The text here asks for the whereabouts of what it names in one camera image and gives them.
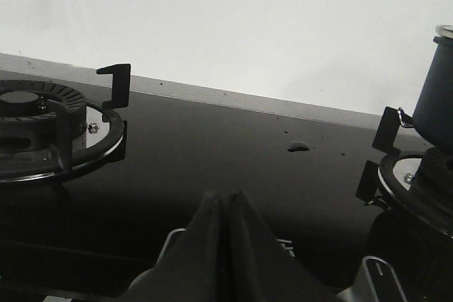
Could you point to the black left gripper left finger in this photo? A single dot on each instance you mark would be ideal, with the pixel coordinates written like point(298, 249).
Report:
point(187, 271)

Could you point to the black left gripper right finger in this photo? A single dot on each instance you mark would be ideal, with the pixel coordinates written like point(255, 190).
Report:
point(261, 268)

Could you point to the dark blue cooking pot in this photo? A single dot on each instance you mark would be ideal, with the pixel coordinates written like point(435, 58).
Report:
point(432, 116)

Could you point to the silver stove control knob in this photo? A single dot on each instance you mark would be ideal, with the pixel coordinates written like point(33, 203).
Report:
point(375, 281)

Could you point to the black glass gas cooktop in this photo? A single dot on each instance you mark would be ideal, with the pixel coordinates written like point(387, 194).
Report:
point(89, 238)

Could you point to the right gas burner with grate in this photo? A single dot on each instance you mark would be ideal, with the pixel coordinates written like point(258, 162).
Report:
point(419, 183)

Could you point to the gas burner with grate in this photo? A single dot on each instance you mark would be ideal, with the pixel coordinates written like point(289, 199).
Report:
point(51, 132)
point(419, 183)

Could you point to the left gas burner with grate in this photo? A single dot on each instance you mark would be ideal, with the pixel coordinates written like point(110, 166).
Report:
point(51, 132)

